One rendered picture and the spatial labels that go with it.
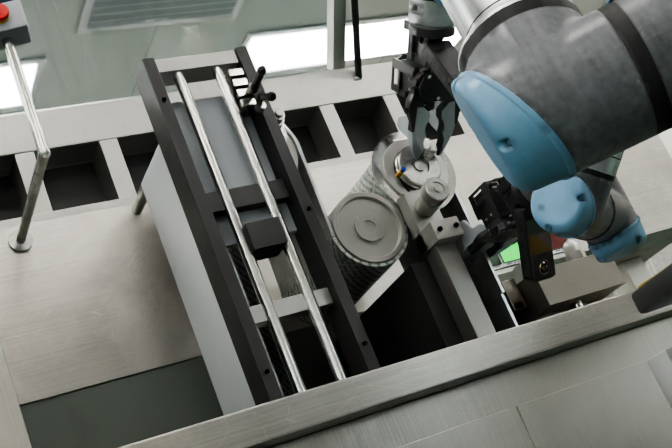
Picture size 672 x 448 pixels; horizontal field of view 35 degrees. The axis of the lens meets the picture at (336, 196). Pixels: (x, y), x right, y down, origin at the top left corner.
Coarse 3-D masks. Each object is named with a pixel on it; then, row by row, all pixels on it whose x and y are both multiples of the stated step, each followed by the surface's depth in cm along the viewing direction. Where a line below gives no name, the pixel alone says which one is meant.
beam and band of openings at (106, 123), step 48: (288, 96) 213; (336, 96) 217; (384, 96) 222; (0, 144) 185; (48, 144) 188; (96, 144) 193; (144, 144) 200; (336, 144) 212; (0, 192) 189; (48, 192) 192; (96, 192) 196
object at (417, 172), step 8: (400, 152) 170; (408, 152) 170; (400, 160) 169; (408, 160) 170; (416, 160) 170; (424, 160) 171; (432, 160) 172; (400, 168) 168; (408, 168) 169; (416, 168) 170; (424, 168) 170; (432, 168) 171; (440, 168) 171; (408, 176) 168; (416, 176) 169; (424, 176) 169; (432, 176) 170; (408, 184) 169; (416, 184) 168
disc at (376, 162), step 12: (396, 132) 174; (384, 144) 172; (432, 144) 176; (372, 156) 170; (444, 156) 175; (372, 168) 169; (384, 180) 169; (384, 192) 168; (396, 192) 168; (444, 204) 171
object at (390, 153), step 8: (392, 144) 172; (400, 144) 173; (408, 144) 173; (424, 144) 175; (384, 152) 171; (392, 152) 171; (384, 160) 170; (392, 160) 171; (440, 160) 174; (384, 168) 169; (392, 168) 170; (392, 176) 169; (440, 176) 173; (392, 184) 168; (400, 184) 169; (400, 192) 168
